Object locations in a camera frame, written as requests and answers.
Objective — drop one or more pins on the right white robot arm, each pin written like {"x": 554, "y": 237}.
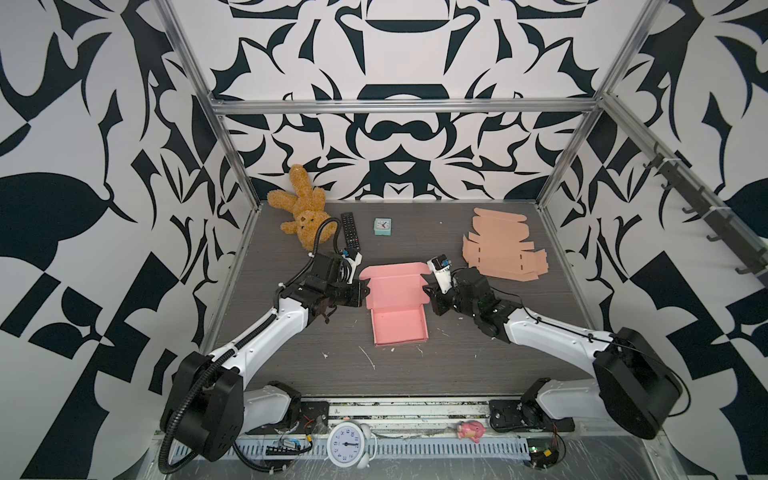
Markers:
{"x": 628, "y": 383}

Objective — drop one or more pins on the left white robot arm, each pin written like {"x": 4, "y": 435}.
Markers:
{"x": 208, "y": 407}

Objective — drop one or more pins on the left green circuit board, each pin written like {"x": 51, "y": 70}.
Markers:
{"x": 290, "y": 447}

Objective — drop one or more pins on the pink cardboard box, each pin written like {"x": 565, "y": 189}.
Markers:
{"x": 396, "y": 302}

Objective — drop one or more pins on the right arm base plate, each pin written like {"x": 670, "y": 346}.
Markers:
{"x": 513, "y": 416}

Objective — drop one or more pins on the green circuit board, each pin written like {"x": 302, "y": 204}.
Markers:
{"x": 545, "y": 453}
{"x": 290, "y": 447}

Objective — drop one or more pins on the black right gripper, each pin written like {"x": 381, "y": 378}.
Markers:
{"x": 437, "y": 299}

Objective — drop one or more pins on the black remote control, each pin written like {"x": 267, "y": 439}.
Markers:
{"x": 350, "y": 232}

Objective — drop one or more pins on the white round alarm clock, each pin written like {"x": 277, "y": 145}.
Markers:
{"x": 352, "y": 444}

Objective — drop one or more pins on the small teal alarm clock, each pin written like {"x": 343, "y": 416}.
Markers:
{"x": 382, "y": 227}

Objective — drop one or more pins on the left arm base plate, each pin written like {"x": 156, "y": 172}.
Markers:
{"x": 297, "y": 416}

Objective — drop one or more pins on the white slotted cable duct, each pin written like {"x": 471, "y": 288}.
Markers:
{"x": 516, "y": 449}

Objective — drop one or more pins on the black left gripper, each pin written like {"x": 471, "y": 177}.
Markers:
{"x": 357, "y": 293}

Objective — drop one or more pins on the right green circuit board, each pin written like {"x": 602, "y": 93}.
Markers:
{"x": 545, "y": 453}

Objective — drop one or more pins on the brown plush bunny toy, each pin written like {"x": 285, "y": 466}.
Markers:
{"x": 306, "y": 205}

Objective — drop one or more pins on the flat orange cardboard box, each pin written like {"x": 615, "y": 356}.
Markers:
{"x": 498, "y": 246}

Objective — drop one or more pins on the small pink toy figure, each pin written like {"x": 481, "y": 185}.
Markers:
{"x": 471, "y": 430}

